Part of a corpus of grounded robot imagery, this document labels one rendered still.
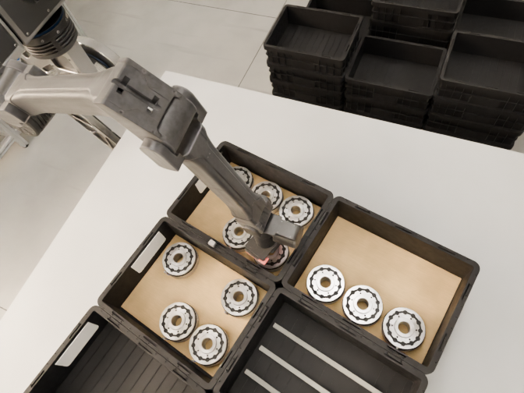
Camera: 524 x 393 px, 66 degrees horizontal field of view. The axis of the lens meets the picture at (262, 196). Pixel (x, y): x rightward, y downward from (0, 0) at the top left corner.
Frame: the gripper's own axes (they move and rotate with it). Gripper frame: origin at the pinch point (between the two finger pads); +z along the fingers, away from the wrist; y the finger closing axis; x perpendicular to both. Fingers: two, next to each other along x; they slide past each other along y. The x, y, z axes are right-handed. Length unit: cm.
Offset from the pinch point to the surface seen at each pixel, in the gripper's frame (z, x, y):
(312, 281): 1.0, -14.4, 0.5
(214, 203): 3.9, 25.7, 3.6
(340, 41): 32, 51, 115
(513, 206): 14, -48, 61
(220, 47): 81, 149, 119
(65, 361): 1, 25, -56
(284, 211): 0.3, 4.4, 12.6
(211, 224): 4.2, 21.4, -2.6
